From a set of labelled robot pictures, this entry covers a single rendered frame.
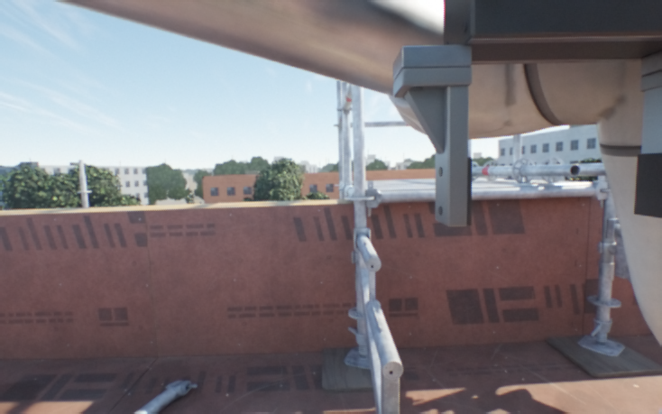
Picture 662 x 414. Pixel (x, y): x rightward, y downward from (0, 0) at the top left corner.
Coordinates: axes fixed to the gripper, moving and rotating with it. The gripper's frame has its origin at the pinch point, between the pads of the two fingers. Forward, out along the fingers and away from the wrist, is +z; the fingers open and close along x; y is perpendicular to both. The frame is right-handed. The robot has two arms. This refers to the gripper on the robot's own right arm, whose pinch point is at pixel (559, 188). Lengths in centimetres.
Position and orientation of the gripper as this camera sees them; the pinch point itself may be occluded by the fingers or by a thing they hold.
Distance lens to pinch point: 24.9
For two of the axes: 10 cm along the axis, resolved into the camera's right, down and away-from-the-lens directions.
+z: 0.3, 9.9, 1.0
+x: 10.0, -0.3, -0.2
